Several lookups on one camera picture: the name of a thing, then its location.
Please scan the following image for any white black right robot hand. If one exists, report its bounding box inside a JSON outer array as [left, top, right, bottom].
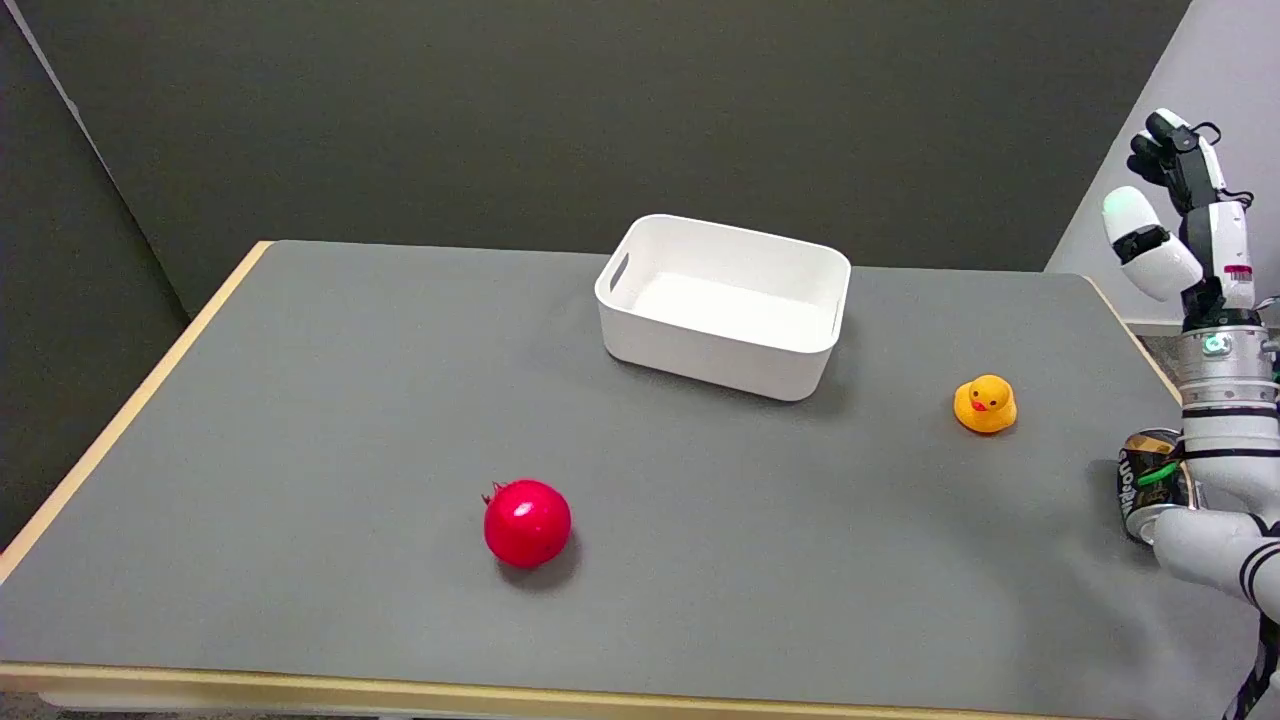
[[1102, 108, 1257, 319]]

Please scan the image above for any yellow rubber duck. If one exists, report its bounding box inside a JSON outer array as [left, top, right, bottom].
[[953, 374, 1018, 435]]

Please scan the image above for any dark drink can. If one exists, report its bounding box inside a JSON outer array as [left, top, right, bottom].
[[1117, 429, 1203, 546]]

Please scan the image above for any white plastic storage bin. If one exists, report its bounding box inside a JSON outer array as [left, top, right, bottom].
[[594, 213, 852, 403]]

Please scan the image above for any grey table mat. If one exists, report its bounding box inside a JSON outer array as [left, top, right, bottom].
[[0, 240, 1263, 719]]

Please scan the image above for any red pomegranate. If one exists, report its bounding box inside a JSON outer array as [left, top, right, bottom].
[[482, 479, 573, 570]]

